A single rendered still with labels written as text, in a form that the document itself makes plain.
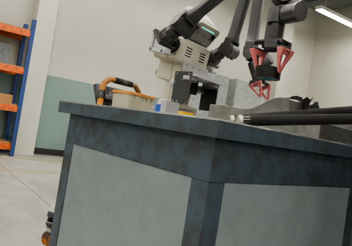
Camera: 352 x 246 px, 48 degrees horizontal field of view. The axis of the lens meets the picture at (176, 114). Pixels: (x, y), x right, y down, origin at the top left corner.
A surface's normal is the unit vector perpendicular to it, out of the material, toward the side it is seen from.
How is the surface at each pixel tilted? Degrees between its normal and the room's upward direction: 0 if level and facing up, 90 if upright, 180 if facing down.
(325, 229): 90
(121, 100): 92
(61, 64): 90
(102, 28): 90
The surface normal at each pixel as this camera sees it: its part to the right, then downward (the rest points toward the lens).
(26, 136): 0.56, 0.06
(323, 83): -0.81, -0.15
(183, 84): -0.58, -0.12
